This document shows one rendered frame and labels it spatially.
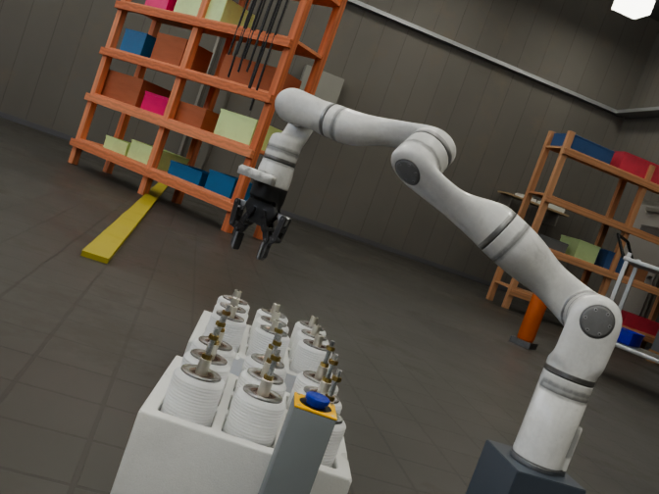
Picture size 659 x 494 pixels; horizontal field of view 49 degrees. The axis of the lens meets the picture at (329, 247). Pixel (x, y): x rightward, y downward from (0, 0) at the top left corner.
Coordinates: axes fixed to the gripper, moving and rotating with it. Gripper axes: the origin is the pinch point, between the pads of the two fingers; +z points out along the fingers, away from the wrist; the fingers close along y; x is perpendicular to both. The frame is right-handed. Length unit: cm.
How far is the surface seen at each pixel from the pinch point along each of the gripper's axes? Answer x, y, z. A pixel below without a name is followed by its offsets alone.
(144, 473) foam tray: 28, -14, 39
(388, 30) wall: -928, 507, -299
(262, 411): 17.2, -25.6, 23.4
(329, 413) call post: 24, -41, 16
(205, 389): 22.7, -16.4, 23.0
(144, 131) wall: -724, 749, -8
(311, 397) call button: 26.1, -37.9, 14.2
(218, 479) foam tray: 21.5, -24.3, 36.4
